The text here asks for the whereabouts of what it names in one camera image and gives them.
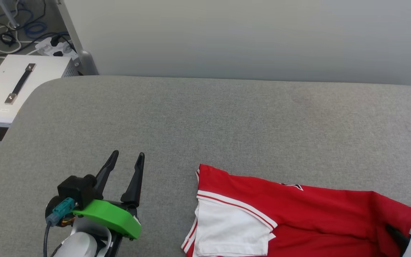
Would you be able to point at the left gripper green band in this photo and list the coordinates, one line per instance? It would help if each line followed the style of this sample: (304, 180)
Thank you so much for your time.
(112, 217)

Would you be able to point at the red white basketball jersey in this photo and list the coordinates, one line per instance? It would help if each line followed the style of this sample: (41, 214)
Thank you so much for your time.
(316, 214)

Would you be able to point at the white power strip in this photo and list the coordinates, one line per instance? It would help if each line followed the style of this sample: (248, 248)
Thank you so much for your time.
(59, 48)

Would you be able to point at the grey metal stand leg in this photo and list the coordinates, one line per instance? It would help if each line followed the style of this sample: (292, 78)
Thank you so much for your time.
(8, 14)
(75, 39)

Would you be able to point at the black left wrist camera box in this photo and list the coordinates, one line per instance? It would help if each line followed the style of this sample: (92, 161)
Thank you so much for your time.
(77, 189)

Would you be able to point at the teal left camera connector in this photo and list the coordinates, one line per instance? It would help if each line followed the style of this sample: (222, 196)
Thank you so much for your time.
(61, 210)

